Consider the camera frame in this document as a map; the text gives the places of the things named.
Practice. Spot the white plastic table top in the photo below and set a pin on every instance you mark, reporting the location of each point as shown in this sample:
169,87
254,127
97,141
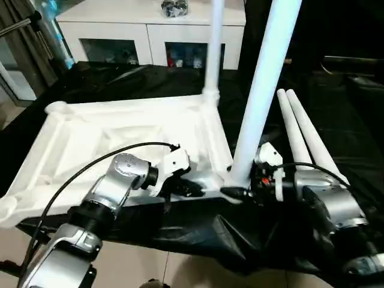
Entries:
105,135

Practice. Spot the black draped furniture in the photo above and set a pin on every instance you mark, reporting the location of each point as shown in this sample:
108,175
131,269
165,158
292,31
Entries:
336,27

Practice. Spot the black plastic mat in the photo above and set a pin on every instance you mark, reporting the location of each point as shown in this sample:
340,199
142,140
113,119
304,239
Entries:
195,228

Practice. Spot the red bottle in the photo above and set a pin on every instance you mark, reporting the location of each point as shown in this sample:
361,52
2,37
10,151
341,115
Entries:
172,62

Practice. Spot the white sideboard cabinet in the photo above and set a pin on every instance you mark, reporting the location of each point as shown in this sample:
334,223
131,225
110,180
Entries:
120,30

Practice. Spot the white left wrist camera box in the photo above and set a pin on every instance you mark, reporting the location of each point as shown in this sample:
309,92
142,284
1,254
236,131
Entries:
175,163

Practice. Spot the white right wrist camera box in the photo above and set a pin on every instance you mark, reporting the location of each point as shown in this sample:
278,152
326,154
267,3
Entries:
271,156

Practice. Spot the black parts in clear bag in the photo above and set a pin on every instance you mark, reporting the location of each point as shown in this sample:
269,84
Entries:
175,7

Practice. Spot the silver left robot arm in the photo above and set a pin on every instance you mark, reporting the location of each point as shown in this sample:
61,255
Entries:
99,204

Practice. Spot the small tan label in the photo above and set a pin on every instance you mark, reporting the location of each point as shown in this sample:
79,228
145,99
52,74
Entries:
289,61

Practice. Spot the grey curtain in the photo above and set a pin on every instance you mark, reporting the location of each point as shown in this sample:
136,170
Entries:
30,51

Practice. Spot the blue white plastic package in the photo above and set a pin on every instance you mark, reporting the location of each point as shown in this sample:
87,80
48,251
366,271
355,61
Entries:
60,39

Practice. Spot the metal rod with black knob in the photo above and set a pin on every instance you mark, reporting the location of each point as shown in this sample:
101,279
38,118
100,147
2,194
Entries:
18,25

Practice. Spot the white plastic table leg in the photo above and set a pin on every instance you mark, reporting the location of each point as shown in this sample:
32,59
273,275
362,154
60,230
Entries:
264,75
214,45
292,129
312,135

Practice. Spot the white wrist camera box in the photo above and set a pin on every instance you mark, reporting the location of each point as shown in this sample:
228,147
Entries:
271,156
175,163

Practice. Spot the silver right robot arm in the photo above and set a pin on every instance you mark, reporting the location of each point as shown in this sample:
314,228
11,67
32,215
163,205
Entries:
339,204

